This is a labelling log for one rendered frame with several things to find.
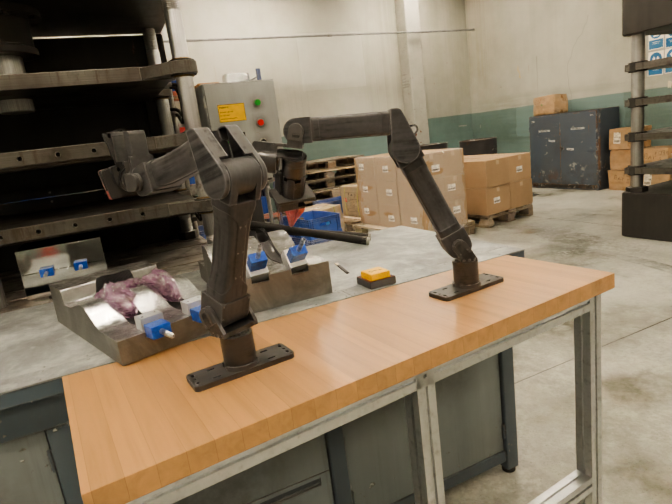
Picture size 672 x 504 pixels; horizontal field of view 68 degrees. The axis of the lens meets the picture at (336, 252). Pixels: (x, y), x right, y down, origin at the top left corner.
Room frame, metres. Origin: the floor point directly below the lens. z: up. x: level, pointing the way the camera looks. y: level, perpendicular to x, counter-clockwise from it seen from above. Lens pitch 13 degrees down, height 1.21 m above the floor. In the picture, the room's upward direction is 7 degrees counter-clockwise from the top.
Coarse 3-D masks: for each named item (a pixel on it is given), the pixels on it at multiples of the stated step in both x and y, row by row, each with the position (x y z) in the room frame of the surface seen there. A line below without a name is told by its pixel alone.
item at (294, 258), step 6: (300, 240) 1.22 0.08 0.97; (294, 246) 1.25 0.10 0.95; (300, 246) 1.23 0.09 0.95; (282, 252) 1.29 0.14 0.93; (288, 252) 1.26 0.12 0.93; (294, 252) 1.24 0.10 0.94; (300, 252) 1.25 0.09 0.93; (306, 252) 1.25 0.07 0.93; (282, 258) 1.30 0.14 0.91; (288, 258) 1.27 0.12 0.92; (294, 258) 1.25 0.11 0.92; (300, 258) 1.27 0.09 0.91; (288, 264) 1.27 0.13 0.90; (294, 264) 1.27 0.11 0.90; (300, 264) 1.27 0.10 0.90; (306, 264) 1.28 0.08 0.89; (294, 270) 1.28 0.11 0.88
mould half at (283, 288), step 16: (256, 240) 1.53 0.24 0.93; (272, 240) 1.53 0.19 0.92; (288, 240) 1.54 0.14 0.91; (208, 256) 1.45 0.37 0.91; (208, 272) 1.49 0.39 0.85; (272, 272) 1.25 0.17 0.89; (288, 272) 1.25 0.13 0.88; (304, 272) 1.27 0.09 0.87; (320, 272) 1.29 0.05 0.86; (256, 288) 1.21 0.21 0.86; (272, 288) 1.23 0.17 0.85; (288, 288) 1.25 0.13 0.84; (304, 288) 1.27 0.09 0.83; (320, 288) 1.28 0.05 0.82; (256, 304) 1.21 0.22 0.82; (272, 304) 1.23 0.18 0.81
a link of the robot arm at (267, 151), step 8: (288, 128) 1.16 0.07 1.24; (296, 128) 1.15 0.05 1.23; (288, 136) 1.15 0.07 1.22; (296, 136) 1.15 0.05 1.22; (256, 144) 1.18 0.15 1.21; (264, 144) 1.18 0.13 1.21; (272, 144) 1.18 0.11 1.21; (280, 144) 1.17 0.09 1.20; (288, 144) 1.16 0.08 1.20; (296, 144) 1.16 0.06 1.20; (264, 152) 1.18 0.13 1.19; (272, 152) 1.18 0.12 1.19; (264, 160) 1.17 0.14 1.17; (272, 160) 1.17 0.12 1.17; (272, 168) 1.17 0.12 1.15
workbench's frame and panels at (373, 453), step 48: (48, 384) 0.96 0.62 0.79; (480, 384) 1.48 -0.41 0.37; (0, 432) 0.96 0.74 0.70; (48, 432) 0.99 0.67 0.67; (336, 432) 1.26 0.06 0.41; (384, 432) 1.33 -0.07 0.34; (480, 432) 1.47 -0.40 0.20; (0, 480) 0.96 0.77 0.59; (48, 480) 0.99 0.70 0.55; (240, 480) 1.15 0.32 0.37; (288, 480) 1.20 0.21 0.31; (336, 480) 1.25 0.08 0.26; (384, 480) 1.32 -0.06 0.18
